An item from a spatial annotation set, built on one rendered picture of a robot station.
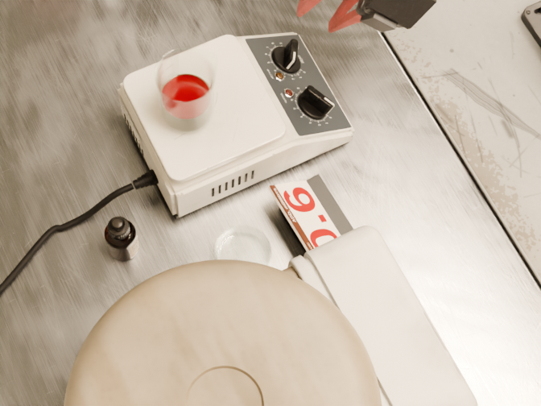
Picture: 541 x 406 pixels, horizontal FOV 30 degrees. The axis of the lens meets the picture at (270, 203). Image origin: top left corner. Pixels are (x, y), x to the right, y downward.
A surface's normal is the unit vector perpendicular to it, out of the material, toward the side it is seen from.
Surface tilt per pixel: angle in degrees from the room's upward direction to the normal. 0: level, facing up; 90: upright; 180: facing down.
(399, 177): 0
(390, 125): 0
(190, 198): 90
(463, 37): 0
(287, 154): 90
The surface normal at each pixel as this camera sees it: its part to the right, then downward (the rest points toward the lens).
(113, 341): -0.04, -0.42
